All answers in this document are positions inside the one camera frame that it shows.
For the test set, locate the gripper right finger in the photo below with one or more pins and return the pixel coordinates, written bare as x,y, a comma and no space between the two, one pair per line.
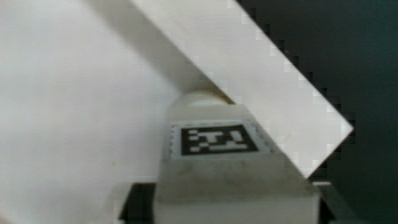
336,213

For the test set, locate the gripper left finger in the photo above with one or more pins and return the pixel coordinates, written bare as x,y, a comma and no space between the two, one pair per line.
137,207

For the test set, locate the white table leg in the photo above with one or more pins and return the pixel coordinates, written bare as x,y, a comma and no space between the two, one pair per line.
230,182

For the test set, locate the white square table top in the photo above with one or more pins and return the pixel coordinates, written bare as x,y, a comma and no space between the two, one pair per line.
93,75

